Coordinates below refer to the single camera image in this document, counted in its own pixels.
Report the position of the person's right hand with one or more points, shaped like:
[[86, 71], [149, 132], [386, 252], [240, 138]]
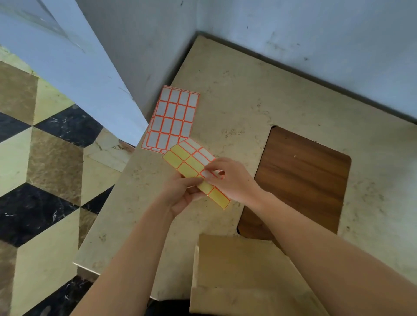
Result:
[[237, 185]]

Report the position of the person's left forearm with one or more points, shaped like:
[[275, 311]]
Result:
[[130, 260]]

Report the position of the person's right forearm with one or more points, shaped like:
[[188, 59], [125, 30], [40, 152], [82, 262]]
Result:
[[342, 260]]

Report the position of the white panelled door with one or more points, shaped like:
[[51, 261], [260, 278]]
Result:
[[81, 65]]

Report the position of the brown wooden board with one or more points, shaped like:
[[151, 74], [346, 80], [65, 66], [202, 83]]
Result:
[[303, 175]]

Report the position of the person's left hand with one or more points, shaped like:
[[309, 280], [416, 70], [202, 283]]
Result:
[[177, 198]]

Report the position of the orange-bordered white label sheet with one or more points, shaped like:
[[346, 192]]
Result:
[[172, 117]]

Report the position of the person's black clothing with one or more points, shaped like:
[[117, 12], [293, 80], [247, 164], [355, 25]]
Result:
[[163, 309]]

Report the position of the partly yellow label sheet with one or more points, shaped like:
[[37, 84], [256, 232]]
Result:
[[182, 159]]

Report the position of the brown paper bag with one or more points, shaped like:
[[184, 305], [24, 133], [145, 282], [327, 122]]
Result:
[[244, 267]]

